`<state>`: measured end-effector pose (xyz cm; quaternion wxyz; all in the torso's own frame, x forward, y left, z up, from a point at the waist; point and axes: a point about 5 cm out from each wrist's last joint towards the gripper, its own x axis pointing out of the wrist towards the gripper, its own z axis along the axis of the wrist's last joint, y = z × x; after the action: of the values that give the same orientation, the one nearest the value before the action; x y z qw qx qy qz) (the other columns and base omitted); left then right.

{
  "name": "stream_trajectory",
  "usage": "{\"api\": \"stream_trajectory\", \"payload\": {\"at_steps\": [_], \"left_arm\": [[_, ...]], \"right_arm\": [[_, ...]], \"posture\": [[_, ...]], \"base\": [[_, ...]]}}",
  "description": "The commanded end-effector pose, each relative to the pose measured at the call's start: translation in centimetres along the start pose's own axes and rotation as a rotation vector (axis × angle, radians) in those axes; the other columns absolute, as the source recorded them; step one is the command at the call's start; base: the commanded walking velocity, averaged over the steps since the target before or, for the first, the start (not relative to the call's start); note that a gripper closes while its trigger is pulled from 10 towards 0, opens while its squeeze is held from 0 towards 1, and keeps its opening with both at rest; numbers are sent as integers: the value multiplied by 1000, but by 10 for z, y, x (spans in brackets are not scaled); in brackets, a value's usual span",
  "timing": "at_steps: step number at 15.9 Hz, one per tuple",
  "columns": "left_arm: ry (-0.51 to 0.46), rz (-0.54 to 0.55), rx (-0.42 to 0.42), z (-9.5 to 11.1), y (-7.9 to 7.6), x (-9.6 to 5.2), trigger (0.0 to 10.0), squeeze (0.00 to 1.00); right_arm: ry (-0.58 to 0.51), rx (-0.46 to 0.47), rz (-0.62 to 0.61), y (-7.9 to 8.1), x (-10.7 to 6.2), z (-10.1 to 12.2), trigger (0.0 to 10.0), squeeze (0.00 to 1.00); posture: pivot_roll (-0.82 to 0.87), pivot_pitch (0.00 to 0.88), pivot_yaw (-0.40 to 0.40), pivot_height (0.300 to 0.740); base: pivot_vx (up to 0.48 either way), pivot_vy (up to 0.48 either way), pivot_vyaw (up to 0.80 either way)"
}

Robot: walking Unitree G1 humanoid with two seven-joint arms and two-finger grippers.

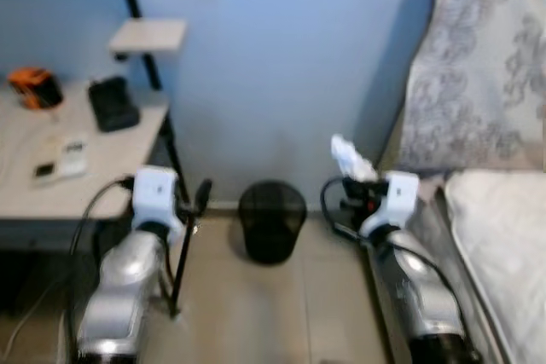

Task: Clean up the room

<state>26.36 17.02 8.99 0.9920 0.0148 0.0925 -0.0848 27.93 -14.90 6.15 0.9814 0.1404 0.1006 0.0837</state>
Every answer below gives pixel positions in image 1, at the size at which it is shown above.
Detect white tissue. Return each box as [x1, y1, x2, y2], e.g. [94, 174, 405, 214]
[330, 134, 380, 184]

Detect black mesh waste basket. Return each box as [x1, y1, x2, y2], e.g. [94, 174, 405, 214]
[237, 180, 308, 266]

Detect white remote control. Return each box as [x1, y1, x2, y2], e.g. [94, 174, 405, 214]
[55, 137, 90, 180]

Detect black pouch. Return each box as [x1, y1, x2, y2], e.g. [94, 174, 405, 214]
[88, 77, 142, 133]

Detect small black device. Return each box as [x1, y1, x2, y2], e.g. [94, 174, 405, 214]
[32, 162, 59, 182]

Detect white mattress bed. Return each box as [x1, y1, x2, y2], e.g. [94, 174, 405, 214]
[437, 170, 546, 364]

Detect small light wood shelf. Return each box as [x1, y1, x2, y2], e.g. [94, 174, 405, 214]
[109, 17, 189, 60]

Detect grey swirl patterned bedding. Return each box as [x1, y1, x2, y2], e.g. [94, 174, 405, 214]
[397, 0, 546, 174]

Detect orange black gadget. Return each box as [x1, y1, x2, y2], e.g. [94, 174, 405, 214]
[7, 67, 65, 111]

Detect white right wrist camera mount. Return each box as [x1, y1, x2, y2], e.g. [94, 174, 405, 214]
[361, 171, 421, 237]

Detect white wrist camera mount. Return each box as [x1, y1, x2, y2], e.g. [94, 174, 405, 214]
[132, 166, 185, 242]
[361, 171, 421, 237]

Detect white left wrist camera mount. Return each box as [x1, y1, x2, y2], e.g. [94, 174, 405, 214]
[132, 166, 185, 242]

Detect light wood desk black frame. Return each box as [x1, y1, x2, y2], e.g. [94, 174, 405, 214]
[0, 0, 201, 322]

